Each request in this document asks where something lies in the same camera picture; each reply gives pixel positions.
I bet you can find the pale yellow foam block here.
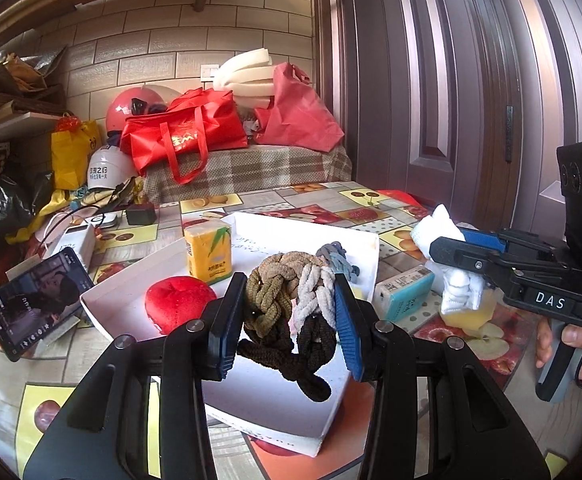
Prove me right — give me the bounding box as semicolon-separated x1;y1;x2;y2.
440;289;497;330

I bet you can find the teal tissue pack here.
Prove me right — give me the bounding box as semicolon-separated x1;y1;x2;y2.
372;266;435;322

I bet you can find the red plush ball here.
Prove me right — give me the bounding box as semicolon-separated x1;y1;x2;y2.
144;276;217;335

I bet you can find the white cardboard box tray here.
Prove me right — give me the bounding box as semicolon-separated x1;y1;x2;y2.
79;210;382;458

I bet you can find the grey blue scrunchie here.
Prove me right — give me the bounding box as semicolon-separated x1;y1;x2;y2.
316;240;361;283

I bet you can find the braided rope toy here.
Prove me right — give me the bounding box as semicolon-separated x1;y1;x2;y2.
237;252;337;402

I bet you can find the yellow tissue pack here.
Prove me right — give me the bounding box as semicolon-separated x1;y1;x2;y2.
184;220;233;285

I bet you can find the person right hand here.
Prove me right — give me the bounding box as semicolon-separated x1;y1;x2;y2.
534;317;582;382

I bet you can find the fruit pattern tablecloth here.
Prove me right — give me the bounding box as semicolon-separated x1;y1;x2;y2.
0;183;582;479

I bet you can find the red plastic bag on table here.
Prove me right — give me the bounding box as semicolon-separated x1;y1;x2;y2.
379;190;421;207

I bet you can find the black smartphone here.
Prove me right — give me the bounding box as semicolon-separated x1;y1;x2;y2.
0;247;92;362

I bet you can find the white power bank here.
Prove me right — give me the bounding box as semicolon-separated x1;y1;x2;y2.
51;223;96;270

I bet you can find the black charger box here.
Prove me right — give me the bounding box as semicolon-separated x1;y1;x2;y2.
125;203;157;226

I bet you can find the crumpled red bag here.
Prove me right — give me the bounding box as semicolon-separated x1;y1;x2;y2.
253;63;344;153

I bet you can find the black garbage bag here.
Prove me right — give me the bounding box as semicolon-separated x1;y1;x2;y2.
0;171;54;236

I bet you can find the plaid covered bench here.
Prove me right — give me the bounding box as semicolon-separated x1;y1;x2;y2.
143;144;353;204

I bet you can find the white helmet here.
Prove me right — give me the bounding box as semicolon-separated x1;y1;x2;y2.
87;145;137;191

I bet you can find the cream foam stack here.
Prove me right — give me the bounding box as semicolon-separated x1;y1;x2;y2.
213;48;276;108

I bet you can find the yellow gift bag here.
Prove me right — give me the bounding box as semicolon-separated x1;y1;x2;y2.
51;113;102;191

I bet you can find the red tote bag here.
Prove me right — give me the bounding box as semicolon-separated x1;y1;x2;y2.
120;88;248;184

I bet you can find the red helmet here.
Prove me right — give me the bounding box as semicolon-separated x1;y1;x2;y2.
105;86;167;131

